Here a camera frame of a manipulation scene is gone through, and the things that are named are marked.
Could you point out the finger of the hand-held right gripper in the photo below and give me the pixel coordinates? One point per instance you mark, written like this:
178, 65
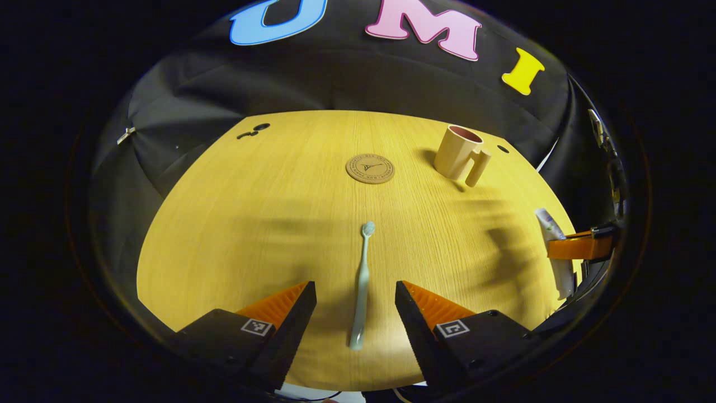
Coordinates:
579, 246

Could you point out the black backdrop cloth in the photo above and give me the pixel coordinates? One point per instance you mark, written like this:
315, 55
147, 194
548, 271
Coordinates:
335, 73

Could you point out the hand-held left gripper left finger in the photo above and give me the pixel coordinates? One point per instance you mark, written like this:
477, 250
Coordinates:
291, 330

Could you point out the small silver clip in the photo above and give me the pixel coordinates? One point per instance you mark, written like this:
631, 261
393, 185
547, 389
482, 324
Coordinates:
126, 135

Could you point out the round cork coaster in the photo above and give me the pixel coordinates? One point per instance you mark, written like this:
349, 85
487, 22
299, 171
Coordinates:
370, 168

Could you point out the white toothpaste tube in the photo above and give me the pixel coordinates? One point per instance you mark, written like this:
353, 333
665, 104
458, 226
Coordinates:
564, 277

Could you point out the pale green toothbrush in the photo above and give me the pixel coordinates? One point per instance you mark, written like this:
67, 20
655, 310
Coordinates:
362, 291

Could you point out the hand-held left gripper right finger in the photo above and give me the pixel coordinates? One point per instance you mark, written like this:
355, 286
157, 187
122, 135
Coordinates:
417, 330

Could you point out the beige cup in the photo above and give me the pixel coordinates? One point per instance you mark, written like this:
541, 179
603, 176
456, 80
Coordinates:
453, 154

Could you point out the wooden desktop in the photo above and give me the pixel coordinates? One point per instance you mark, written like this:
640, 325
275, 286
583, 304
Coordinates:
251, 224

